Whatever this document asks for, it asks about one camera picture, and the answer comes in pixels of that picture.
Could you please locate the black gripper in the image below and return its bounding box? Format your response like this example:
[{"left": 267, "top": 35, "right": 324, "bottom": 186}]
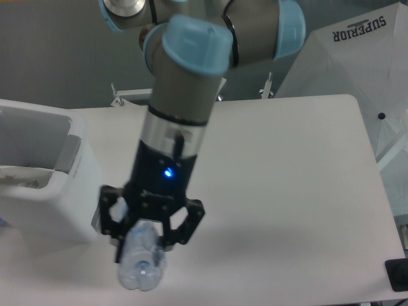
[{"left": 99, "top": 142, "right": 205, "bottom": 263}]

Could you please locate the clear plastic water bottle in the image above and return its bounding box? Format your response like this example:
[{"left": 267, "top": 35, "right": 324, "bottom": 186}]
[{"left": 117, "top": 219, "right": 167, "bottom": 291}]

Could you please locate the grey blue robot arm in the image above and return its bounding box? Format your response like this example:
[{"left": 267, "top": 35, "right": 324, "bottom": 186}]
[{"left": 98, "top": 1, "right": 305, "bottom": 263}]

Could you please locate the white trash can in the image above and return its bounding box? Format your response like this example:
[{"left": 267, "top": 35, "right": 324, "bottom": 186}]
[{"left": 1, "top": 99, "right": 106, "bottom": 243}]

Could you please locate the black device at table corner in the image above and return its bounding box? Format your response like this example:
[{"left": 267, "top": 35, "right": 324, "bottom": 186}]
[{"left": 385, "top": 258, "right": 407, "bottom": 292}]

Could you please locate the white umbrella with lettering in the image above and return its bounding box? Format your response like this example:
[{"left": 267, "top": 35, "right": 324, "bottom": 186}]
[{"left": 277, "top": 3, "right": 407, "bottom": 216}]

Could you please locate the white metal base bracket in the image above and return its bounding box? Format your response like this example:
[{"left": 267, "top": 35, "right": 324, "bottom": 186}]
[{"left": 110, "top": 71, "right": 275, "bottom": 107}]

